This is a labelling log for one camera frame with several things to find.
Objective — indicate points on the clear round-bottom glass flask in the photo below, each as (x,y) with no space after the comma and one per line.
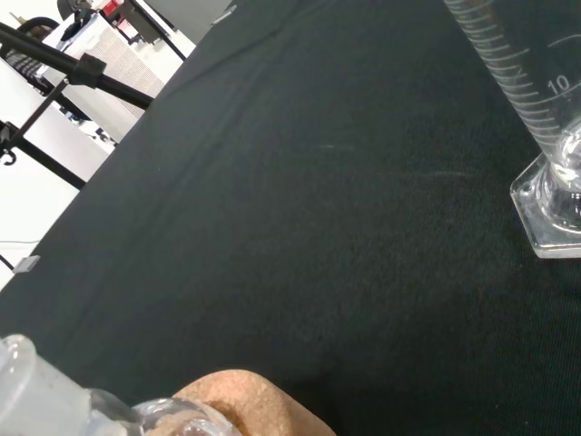
(159,415)

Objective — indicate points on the grey cloth clip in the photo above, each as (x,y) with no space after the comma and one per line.
(26,264)
(224,13)

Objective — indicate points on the black tripod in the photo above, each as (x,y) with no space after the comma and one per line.
(91,72)

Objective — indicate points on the black bench cloth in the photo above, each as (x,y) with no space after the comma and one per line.
(295,204)

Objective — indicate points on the white perforated panel unit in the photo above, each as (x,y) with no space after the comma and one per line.
(113,59)

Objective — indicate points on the translucent plastic funnel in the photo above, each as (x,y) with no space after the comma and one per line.
(36,386)

